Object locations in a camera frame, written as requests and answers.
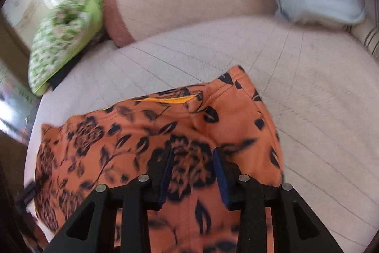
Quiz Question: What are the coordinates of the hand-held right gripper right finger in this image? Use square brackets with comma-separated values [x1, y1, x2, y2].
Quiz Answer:
[212, 146, 345, 253]

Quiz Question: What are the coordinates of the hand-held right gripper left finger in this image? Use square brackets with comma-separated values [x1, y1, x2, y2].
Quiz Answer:
[44, 146, 176, 253]

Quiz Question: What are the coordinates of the orange floral garment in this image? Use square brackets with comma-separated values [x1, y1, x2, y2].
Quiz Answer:
[25, 65, 286, 253]

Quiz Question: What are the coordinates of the pink quilted bed cover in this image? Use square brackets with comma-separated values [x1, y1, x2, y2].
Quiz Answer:
[24, 16, 379, 245]

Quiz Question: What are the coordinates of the green patterned pillow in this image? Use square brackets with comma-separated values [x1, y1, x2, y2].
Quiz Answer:
[28, 0, 118, 96]

